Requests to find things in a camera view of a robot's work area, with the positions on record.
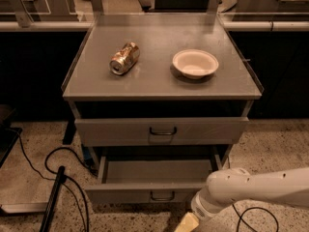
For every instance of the white paper bowl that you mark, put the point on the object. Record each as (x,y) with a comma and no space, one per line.
(194,63)

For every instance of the grey drawer cabinet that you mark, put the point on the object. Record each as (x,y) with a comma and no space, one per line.
(153,88)

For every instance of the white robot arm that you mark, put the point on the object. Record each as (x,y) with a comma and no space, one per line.
(223,188)

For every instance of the black flat panel left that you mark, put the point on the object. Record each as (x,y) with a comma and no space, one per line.
(8,138)

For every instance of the crushed gold soda can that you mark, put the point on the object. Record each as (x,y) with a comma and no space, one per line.
(124,59)

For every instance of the yellow foam-covered gripper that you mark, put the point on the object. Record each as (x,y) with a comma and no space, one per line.
(202,210)

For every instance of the black power strip bar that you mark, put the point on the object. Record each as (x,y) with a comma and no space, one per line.
(48,214)

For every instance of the white horizontal rail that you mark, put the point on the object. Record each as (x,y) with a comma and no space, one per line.
(243,26)

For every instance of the grey top drawer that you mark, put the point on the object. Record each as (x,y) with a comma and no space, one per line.
(160,131)

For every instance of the grey drawer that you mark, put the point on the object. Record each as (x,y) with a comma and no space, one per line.
(160,131)
(151,179)

